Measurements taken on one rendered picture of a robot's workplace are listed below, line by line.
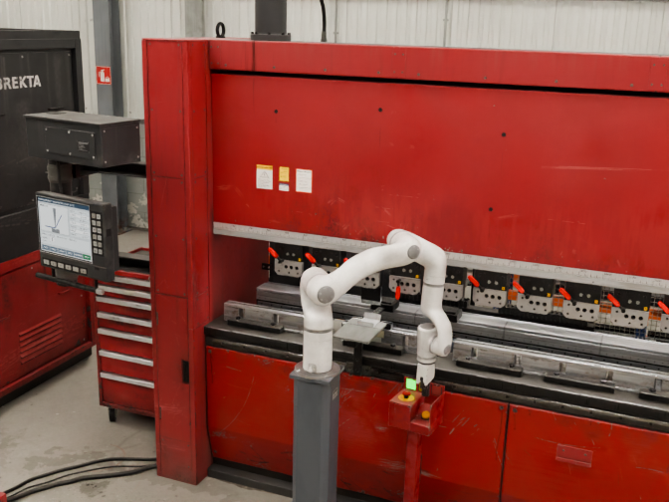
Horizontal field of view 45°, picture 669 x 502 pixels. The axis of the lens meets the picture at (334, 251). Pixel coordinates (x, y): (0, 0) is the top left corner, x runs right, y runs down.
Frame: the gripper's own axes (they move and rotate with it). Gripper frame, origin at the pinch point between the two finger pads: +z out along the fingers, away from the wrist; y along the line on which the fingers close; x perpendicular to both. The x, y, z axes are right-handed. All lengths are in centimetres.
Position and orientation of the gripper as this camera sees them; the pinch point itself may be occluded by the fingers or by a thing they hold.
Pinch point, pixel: (425, 391)
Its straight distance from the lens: 363.4
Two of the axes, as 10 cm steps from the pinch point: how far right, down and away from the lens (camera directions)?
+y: -4.9, 3.0, -8.2
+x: 8.7, 1.5, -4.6
